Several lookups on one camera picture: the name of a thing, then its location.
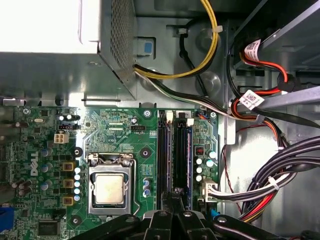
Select red orange power wires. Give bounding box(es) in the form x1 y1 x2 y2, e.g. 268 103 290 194
229 58 296 141

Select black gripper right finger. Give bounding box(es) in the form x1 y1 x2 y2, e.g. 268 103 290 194
175 188 283 240

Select metal socket cover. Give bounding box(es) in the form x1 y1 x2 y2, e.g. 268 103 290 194
86 152 133 217

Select white board power connector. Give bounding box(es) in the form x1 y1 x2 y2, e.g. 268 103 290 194
201 177 219 203

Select black PC case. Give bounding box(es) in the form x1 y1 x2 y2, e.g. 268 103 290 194
0 0 320 240

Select green motherboard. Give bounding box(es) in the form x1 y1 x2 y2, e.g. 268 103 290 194
0 106 221 240

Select metal drive cage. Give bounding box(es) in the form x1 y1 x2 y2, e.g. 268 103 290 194
233 0 320 111

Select metal locking lever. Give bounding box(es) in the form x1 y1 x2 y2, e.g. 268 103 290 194
124 158 141 217

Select black white wire bundle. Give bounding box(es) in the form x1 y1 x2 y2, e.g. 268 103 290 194
134 67 236 120

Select white barcode wire label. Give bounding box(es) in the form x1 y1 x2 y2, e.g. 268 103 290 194
239 89 265 111
243 39 262 61

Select yellow wire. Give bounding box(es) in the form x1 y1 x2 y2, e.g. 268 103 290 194
133 0 221 80

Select grey power supply unit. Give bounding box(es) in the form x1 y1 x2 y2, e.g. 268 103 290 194
0 0 139 101

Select blue release tab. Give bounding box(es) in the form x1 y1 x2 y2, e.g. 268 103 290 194
143 41 154 55

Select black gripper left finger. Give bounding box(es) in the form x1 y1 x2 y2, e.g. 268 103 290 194
72 191 177 240

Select silver CPU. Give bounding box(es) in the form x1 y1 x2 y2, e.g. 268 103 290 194
95 174 125 205

